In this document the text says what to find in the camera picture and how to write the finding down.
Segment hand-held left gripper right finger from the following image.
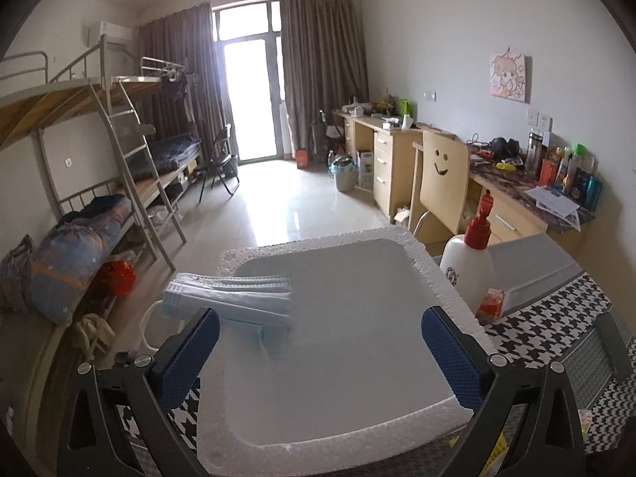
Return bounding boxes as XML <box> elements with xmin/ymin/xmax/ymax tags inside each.
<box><xmin>421</xmin><ymin>304</ymin><xmax>587</xmax><ymax>477</ymax></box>

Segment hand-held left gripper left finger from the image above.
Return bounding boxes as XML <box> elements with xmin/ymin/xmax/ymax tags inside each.
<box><xmin>57</xmin><ymin>306</ymin><xmax>222</xmax><ymax>477</ymax></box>

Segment stack of blue face masks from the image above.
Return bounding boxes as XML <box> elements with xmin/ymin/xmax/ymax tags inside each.
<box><xmin>163</xmin><ymin>272</ymin><xmax>295</xmax><ymax>330</ymax></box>

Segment white foam board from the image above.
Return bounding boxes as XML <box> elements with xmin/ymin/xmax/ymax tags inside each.
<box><xmin>196</xmin><ymin>225</ymin><xmax>493</xmax><ymax>477</ymax></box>

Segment white plastic basin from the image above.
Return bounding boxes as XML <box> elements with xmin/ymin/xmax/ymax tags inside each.
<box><xmin>138</xmin><ymin>300</ymin><xmax>186</xmax><ymax>355</ymax></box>

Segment orange snack packet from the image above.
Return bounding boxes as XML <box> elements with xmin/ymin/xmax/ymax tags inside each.
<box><xmin>476</xmin><ymin>288</ymin><xmax>506</xmax><ymax>320</ymax></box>

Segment white pump bottle red cap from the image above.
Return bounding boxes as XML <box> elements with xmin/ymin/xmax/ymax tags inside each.
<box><xmin>439</xmin><ymin>193</ymin><xmax>496</xmax><ymax>310</ymax></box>

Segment houndstooth tablecloth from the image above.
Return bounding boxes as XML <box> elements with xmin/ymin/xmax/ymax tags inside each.
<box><xmin>114</xmin><ymin>233</ymin><xmax>636</xmax><ymax>477</ymax></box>

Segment red plastic bag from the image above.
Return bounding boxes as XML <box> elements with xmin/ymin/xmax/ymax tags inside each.
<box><xmin>101</xmin><ymin>259</ymin><xmax>136</xmax><ymax>297</ymax></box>

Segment blue bedding bundle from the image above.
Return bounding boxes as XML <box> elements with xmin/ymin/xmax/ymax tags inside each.
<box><xmin>31</xmin><ymin>196</ymin><xmax>133</xmax><ymax>327</ymax></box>

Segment wooden desk with dark top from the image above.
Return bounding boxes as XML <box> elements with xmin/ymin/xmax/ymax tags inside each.
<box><xmin>411</xmin><ymin>141</ymin><xmax>597</xmax><ymax>255</ymax></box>

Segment wooden chair with smiley face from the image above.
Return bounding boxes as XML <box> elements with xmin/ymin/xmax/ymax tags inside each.
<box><xmin>409</xmin><ymin>130</ymin><xmax>471</xmax><ymax>240</ymax></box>

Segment white papers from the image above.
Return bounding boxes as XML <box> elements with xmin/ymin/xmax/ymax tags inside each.
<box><xmin>524</xmin><ymin>186</ymin><xmax>583</xmax><ymax>220</ymax></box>

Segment black folding chair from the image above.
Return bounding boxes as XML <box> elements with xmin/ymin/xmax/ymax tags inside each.
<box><xmin>193</xmin><ymin>124</ymin><xmax>240</xmax><ymax>203</ymax></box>

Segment folded blue quilt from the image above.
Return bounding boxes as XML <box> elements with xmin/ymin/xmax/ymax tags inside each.
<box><xmin>143</xmin><ymin>133</ymin><xmax>202</xmax><ymax>180</ymax></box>

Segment red box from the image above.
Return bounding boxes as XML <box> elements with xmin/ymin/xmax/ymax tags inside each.
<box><xmin>539</xmin><ymin>158</ymin><xmax>560</xmax><ymax>188</ymax></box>

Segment white box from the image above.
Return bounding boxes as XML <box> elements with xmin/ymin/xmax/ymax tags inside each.
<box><xmin>356</xmin><ymin>149</ymin><xmax>374</xmax><ymax>190</ymax></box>

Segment wooden desk with drawers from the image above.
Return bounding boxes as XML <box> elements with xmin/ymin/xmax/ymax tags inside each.
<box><xmin>331</xmin><ymin>108</ymin><xmax>456</xmax><ymax>220</ymax></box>

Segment grey trash bin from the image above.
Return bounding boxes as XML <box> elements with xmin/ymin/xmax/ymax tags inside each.
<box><xmin>332</xmin><ymin>156</ymin><xmax>357</xmax><ymax>192</ymax></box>

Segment teal can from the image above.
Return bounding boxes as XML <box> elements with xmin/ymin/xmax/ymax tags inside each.
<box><xmin>584</xmin><ymin>176</ymin><xmax>603</xmax><ymax>210</ymax></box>

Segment black headphones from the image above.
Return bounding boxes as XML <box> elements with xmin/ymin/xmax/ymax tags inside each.
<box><xmin>489</xmin><ymin>136</ymin><xmax>521</xmax><ymax>161</ymax></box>

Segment green cap bottle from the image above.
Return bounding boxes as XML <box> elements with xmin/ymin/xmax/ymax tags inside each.
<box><xmin>568</xmin><ymin>143</ymin><xmax>588</xmax><ymax>194</ymax></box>

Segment dark hanging clothes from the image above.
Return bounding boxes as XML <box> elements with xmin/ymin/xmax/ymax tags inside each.
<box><xmin>160</xmin><ymin>72</ymin><xmax>193</xmax><ymax>101</ymax></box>

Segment metal bunk bed with ladder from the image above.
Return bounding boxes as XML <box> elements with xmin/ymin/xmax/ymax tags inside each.
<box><xmin>0</xmin><ymin>35</ymin><xmax>188</xmax><ymax>339</ymax></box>

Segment glass balcony door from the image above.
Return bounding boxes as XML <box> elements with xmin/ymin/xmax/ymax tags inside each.
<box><xmin>212</xmin><ymin>2</ymin><xmax>290</xmax><ymax>163</ymax></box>

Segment brown curtain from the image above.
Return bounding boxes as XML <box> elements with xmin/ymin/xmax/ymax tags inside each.
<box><xmin>138</xmin><ymin>2</ymin><xmax>227</xmax><ymax>162</ymax></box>
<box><xmin>279</xmin><ymin>0</ymin><xmax>370</xmax><ymax>161</ymax></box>

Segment white air conditioner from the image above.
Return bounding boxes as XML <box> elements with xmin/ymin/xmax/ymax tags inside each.
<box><xmin>88</xmin><ymin>20</ymin><xmax>134</xmax><ymax>47</ymax></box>

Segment cartoon wall picture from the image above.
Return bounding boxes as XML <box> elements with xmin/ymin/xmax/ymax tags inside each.
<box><xmin>489</xmin><ymin>51</ymin><xmax>532</xmax><ymax>104</ymax></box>

